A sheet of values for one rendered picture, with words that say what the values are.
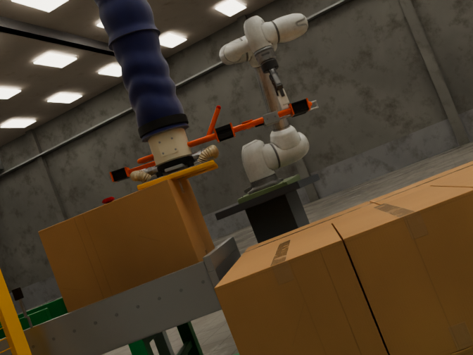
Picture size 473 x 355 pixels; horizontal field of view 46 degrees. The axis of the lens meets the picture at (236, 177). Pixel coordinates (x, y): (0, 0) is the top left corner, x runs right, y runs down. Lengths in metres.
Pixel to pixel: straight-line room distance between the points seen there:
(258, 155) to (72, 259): 1.21
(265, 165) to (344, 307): 1.58
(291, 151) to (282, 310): 1.62
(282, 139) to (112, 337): 1.48
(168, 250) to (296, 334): 0.82
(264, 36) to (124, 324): 1.33
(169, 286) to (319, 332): 0.71
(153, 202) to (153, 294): 0.38
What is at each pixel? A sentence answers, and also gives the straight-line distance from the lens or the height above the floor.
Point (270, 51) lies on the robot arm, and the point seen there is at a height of 1.31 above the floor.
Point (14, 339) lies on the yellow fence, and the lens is 2.28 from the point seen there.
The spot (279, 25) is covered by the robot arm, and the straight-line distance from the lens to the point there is 2.52.
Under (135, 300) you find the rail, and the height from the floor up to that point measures 0.55.
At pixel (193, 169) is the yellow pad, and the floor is 0.95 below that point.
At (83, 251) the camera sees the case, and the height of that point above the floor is 0.80.
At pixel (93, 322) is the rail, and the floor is 0.53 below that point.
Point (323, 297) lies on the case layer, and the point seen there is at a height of 0.41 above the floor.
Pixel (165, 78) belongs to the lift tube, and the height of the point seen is 1.37.
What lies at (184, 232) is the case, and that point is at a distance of 2.25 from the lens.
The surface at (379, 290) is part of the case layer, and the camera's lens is 1.63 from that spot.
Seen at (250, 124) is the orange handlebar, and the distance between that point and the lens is 2.43.
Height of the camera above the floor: 0.74
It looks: 3 degrees up
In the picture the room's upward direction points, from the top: 22 degrees counter-clockwise
